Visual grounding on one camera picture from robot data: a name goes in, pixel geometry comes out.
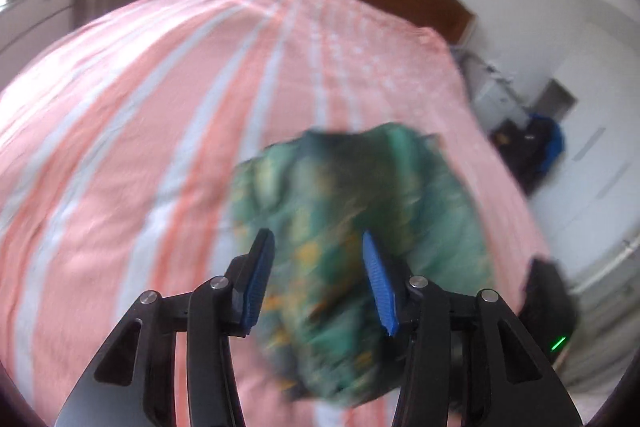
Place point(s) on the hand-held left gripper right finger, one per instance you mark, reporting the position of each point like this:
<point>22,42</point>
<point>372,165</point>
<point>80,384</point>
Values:
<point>380,292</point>

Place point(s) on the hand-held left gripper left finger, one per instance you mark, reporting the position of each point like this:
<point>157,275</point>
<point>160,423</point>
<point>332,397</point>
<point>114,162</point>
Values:
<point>257,287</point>

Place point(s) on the green printed jacket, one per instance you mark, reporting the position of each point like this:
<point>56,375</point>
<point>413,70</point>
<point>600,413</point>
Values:
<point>350,187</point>

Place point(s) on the black and blue bag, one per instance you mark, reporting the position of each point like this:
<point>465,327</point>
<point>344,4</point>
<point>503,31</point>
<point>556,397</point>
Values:
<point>530,147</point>

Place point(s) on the white wardrobe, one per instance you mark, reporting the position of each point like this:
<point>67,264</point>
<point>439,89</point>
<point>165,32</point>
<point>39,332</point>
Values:
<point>605,132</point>

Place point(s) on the pink striped bed sheet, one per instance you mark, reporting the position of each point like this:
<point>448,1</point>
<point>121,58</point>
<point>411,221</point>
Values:
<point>150,132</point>

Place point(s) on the white bedside cabinet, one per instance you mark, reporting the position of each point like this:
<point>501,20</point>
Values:
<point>497,92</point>

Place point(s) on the white dresser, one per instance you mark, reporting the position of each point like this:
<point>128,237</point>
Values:
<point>35,22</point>

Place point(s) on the white wall pipe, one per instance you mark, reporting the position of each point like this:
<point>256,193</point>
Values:
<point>610,262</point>

